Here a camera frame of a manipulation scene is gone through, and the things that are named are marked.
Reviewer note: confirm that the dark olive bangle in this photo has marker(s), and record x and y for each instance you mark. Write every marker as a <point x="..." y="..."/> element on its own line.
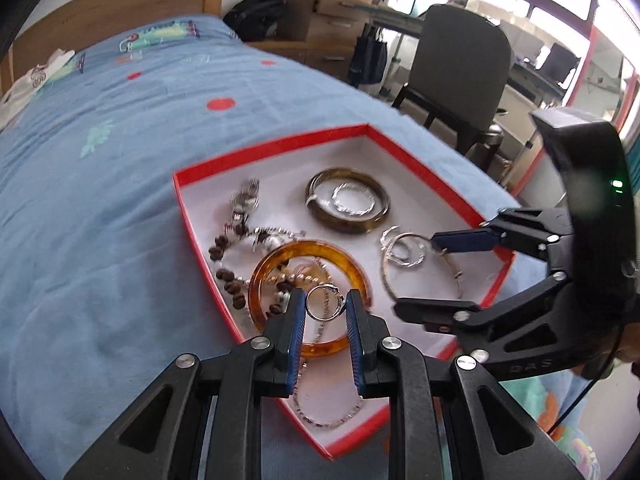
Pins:
<point x="320" y="215"/>

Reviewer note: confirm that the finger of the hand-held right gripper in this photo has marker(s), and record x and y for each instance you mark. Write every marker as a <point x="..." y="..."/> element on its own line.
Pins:
<point x="435" y="312"/>
<point x="460" y="241"/>

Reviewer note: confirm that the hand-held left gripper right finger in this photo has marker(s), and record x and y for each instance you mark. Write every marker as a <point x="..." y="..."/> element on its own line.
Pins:
<point x="356" y="340"/>

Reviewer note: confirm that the black monitor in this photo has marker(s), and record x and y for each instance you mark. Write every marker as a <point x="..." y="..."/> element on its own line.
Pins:
<point x="560" y="65"/>

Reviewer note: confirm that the blue printed bedsheet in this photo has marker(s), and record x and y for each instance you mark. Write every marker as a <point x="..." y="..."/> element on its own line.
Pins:
<point x="100" y="210"/>

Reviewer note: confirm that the twisted silver hoop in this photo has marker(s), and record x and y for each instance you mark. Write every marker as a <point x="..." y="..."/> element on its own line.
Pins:
<point x="350" y="209"/>

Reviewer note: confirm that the amber bangle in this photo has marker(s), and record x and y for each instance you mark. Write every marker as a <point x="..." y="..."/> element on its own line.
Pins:
<point x="257" y="285"/>

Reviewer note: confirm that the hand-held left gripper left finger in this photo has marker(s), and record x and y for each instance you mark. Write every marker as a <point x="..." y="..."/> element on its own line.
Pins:
<point x="295" y="340"/>

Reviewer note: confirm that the black backpack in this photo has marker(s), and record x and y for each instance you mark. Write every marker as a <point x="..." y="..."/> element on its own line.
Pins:
<point x="255" y="17"/>

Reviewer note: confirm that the wooden headboard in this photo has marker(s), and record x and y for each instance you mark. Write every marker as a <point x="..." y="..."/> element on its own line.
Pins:
<point x="125" y="10"/>

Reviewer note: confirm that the wooden drawer cabinet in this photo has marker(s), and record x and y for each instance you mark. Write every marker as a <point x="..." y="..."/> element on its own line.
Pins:
<point x="325" y="25"/>

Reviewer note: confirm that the white cloth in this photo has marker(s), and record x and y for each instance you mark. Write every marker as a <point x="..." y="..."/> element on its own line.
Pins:
<point x="30" y="85"/>

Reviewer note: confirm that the desk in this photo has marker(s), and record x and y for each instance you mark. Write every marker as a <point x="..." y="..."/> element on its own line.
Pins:
<point x="535" y="80"/>

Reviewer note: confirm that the grey office chair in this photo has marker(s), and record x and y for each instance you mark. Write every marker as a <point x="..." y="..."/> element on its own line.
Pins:
<point x="460" y="70"/>

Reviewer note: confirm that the red jewelry box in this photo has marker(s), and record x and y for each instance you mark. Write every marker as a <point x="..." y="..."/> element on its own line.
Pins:
<point x="210" y="210"/>

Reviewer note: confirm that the dark hanging bag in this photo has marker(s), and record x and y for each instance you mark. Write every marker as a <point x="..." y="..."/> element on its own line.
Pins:
<point x="369" y="60"/>

